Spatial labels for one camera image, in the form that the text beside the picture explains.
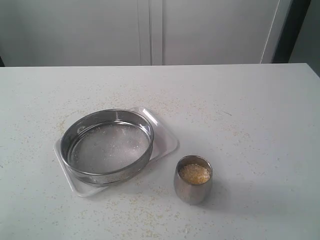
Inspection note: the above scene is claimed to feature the round stainless steel sieve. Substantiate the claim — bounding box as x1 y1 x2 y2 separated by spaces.
59 109 155 187

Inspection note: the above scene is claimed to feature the stainless steel cup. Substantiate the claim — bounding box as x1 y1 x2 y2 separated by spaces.
173 155 213 205

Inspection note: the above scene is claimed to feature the white plastic tray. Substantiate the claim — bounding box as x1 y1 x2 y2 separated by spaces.
53 106 179 198

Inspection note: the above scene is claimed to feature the yellow grain mixture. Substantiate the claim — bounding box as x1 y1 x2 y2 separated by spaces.
179 163 211 185

